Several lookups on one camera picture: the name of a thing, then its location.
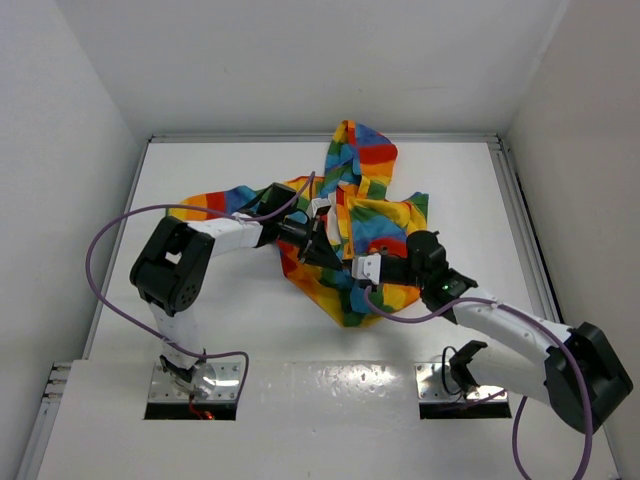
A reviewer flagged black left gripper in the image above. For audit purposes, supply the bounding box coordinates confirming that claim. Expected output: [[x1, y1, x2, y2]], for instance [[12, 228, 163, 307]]
[[276, 214, 341, 270]]

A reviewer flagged rainbow striped hooded jacket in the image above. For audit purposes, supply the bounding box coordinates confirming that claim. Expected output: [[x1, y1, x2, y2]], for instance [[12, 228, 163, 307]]
[[167, 118, 431, 329]]

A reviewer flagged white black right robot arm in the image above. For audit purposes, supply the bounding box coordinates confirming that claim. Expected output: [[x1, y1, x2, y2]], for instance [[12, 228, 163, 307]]
[[351, 231, 633, 433]]

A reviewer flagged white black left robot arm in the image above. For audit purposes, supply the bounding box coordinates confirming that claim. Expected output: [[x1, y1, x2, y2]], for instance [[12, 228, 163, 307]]
[[130, 183, 343, 386]]

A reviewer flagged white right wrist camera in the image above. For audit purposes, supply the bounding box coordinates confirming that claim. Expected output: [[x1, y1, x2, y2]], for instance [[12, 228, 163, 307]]
[[351, 253, 382, 286]]

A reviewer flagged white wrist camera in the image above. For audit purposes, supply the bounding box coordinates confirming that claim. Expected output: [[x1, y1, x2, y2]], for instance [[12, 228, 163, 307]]
[[306, 198, 332, 219], [351, 253, 382, 286]]

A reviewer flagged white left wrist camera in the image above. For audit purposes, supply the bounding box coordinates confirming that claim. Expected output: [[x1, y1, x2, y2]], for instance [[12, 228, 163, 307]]
[[306, 198, 332, 219]]

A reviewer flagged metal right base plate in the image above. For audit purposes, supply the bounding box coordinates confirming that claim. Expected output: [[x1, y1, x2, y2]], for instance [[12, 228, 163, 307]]
[[414, 362, 508, 404]]

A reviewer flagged metal base plate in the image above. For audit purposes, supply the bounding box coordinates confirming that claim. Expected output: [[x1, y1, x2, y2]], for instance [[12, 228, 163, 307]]
[[414, 362, 508, 404], [147, 361, 243, 404]]

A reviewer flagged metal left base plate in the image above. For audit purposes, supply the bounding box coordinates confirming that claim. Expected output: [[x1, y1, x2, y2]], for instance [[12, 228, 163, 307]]
[[147, 361, 243, 404]]

